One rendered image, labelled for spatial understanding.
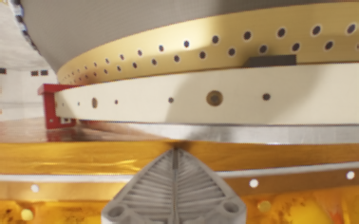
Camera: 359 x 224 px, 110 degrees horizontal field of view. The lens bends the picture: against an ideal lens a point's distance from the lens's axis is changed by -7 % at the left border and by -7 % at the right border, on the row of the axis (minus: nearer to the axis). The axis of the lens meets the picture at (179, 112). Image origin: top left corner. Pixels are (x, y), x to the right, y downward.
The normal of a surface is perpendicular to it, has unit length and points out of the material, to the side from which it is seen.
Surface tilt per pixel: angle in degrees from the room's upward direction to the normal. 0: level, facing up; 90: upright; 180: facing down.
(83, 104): 90
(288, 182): 90
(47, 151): 90
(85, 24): 62
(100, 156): 90
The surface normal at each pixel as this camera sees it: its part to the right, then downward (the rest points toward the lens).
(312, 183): 0.02, 0.05
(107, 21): -0.36, 0.53
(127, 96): -0.38, 0.07
